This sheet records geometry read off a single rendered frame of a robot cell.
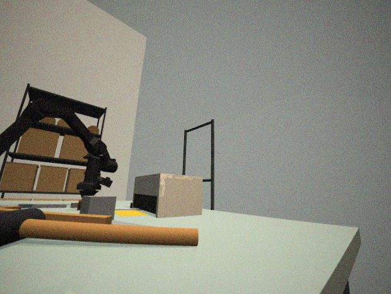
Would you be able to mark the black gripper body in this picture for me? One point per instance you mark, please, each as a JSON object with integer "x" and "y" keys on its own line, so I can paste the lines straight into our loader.
{"x": 89, "y": 181}

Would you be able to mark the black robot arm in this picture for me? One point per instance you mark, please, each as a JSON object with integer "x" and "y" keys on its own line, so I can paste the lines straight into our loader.
{"x": 42, "y": 108}

